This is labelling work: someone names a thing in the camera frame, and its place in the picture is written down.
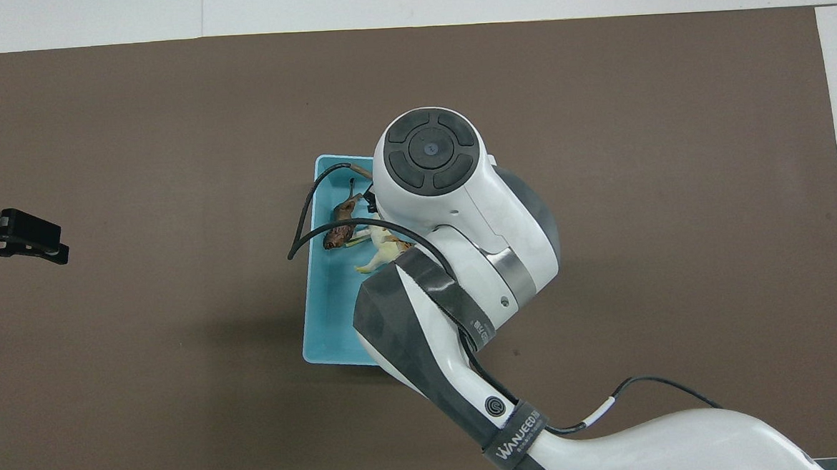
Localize light blue storage box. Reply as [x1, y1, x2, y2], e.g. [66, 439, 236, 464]
[292, 151, 397, 371]

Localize brown table mat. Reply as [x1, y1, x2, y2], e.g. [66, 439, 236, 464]
[0, 3, 837, 470]

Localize cream llama toy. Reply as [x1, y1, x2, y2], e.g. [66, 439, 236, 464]
[351, 221, 416, 275]

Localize brown lion toy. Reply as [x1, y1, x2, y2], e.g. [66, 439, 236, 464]
[319, 177, 367, 252]

